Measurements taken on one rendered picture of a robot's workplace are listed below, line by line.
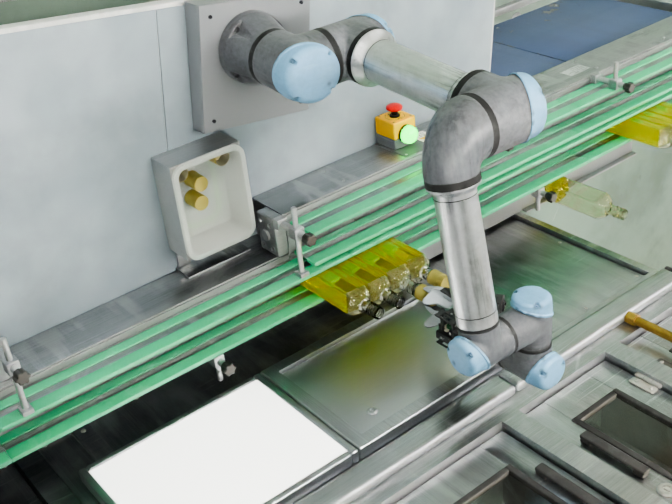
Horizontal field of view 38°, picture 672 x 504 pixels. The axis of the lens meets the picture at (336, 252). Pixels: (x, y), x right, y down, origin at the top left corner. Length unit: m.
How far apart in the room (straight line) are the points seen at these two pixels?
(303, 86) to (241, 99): 0.24
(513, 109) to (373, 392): 0.70
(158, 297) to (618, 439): 0.98
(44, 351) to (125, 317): 0.17
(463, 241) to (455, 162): 0.14
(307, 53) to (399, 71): 0.18
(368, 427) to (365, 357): 0.23
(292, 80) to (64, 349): 0.70
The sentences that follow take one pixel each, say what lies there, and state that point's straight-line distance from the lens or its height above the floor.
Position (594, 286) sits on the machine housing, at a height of 1.25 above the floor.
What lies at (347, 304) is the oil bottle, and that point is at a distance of 2.08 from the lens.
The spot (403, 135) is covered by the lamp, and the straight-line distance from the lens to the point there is 2.35.
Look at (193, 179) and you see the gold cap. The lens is 2.06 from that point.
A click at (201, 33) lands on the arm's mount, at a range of 1.99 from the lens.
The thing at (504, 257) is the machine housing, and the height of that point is 1.00.
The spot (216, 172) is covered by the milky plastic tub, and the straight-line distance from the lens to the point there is 2.13.
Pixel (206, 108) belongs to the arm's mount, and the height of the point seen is 0.80.
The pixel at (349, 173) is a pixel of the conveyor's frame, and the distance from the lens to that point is 2.28.
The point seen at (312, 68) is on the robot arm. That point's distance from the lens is 1.87.
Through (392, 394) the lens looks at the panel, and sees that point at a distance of 2.04.
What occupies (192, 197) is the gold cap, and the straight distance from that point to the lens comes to 2.09.
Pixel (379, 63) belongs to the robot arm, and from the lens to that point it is 1.87.
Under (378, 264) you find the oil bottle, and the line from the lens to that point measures 2.16.
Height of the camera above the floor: 2.47
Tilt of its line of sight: 45 degrees down
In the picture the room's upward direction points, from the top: 120 degrees clockwise
